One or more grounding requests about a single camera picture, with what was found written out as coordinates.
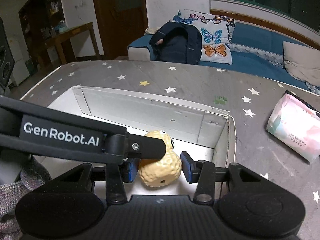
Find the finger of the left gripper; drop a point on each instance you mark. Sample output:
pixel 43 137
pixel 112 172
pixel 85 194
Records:
pixel 142 147

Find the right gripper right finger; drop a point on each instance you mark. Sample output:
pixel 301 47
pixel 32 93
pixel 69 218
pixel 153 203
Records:
pixel 205 174

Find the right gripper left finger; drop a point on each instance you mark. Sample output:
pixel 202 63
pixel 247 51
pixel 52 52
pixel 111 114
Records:
pixel 116 176

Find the yellow peanut toy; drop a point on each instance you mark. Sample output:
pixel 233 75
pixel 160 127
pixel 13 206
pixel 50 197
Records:
pixel 159 173

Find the grey knit gloved hand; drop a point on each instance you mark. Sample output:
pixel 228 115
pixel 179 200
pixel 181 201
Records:
pixel 20 174

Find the white cardboard box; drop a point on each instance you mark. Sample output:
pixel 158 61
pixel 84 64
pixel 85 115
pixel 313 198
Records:
pixel 205 132

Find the pink tissue pack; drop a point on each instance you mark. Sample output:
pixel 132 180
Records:
pixel 296 123

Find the dark blue backpack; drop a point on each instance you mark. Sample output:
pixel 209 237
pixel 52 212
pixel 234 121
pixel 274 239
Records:
pixel 177 43

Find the dark bookshelf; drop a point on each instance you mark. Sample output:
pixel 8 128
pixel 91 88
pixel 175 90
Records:
pixel 38 18

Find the butterfly print pillow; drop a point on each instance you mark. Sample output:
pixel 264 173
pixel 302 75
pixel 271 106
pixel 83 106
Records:
pixel 216 33

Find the blue sofa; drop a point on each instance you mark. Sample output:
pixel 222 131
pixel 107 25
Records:
pixel 254 50

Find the dark wooden door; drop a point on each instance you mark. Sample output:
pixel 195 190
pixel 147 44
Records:
pixel 120 22

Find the beige cushion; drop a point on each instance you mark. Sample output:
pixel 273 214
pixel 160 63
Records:
pixel 301 62

